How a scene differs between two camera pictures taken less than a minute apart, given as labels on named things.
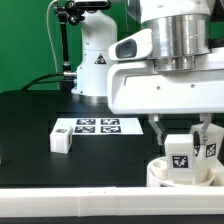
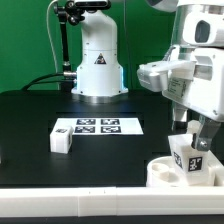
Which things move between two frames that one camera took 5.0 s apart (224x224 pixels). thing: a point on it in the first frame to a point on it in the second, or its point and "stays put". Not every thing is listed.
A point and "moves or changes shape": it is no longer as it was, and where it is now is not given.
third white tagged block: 60,139 stays put
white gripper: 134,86 to 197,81
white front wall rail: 110,201 stays put
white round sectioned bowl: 158,176 moves or changes shape
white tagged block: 212,150 to 194,127
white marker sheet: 102,126 stays put
